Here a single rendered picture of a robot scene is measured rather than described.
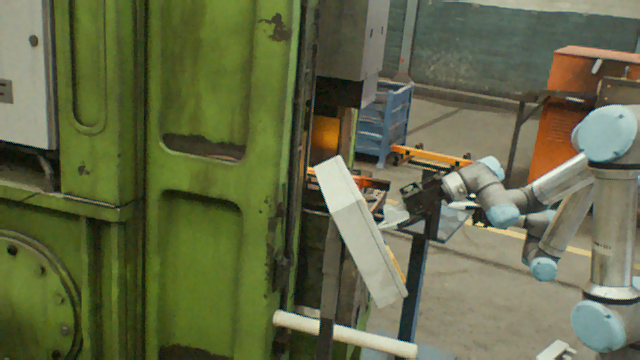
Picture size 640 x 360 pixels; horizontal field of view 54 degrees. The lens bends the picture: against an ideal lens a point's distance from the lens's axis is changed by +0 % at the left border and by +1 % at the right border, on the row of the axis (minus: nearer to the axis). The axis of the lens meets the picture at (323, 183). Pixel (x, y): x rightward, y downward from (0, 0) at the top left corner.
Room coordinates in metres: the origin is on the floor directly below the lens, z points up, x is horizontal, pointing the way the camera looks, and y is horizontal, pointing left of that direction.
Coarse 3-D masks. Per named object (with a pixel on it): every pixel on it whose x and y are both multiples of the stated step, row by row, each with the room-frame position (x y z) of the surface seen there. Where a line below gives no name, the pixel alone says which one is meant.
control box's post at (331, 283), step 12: (336, 228) 1.46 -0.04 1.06; (324, 276) 1.46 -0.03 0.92; (336, 276) 1.46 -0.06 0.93; (324, 288) 1.46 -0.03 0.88; (336, 288) 1.46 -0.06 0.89; (324, 300) 1.46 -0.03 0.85; (336, 300) 1.47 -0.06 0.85; (324, 312) 1.46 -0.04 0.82; (336, 312) 1.48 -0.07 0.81; (324, 324) 1.46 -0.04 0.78; (324, 336) 1.46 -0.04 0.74; (324, 348) 1.46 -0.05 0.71
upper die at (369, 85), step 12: (324, 84) 1.97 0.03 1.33; (336, 84) 1.96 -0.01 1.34; (348, 84) 1.95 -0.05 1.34; (360, 84) 1.94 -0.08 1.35; (372, 84) 2.06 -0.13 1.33; (324, 96) 1.97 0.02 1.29; (336, 96) 1.96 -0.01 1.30; (348, 96) 1.95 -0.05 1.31; (360, 96) 1.94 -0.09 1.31; (372, 96) 2.08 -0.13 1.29; (360, 108) 1.94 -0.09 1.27
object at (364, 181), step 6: (312, 168) 2.11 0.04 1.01; (354, 180) 2.05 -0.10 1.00; (360, 180) 2.03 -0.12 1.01; (366, 180) 2.04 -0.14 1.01; (372, 180) 2.03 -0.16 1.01; (378, 180) 2.04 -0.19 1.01; (384, 180) 2.04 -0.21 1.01; (360, 186) 2.03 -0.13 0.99; (366, 186) 2.04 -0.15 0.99; (372, 186) 2.04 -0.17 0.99; (378, 186) 2.03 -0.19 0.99; (384, 186) 2.03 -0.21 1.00
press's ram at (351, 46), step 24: (336, 0) 1.92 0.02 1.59; (360, 0) 1.90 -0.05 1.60; (384, 0) 2.09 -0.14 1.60; (336, 24) 1.91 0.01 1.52; (360, 24) 1.89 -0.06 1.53; (384, 24) 2.13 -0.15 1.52; (336, 48) 1.91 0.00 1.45; (360, 48) 1.89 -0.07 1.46; (384, 48) 2.17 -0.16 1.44; (336, 72) 1.91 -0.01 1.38; (360, 72) 1.89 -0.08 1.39
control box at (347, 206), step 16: (336, 160) 1.60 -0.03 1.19; (320, 176) 1.54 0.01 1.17; (336, 176) 1.49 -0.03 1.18; (336, 192) 1.39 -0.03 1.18; (352, 192) 1.36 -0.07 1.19; (336, 208) 1.31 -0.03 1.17; (352, 208) 1.30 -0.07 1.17; (368, 208) 1.35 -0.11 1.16; (336, 224) 1.30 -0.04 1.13; (352, 224) 1.30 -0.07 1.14; (368, 224) 1.31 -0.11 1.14; (352, 240) 1.30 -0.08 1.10; (368, 240) 1.31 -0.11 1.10; (352, 256) 1.31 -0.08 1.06; (368, 256) 1.31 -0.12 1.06; (384, 256) 1.32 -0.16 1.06; (368, 272) 1.31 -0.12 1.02; (384, 272) 1.32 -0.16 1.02; (368, 288) 1.31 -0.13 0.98; (384, 288) 1.32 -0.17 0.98; (400, 288) 1.32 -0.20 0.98; (384, 304) 1.32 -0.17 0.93
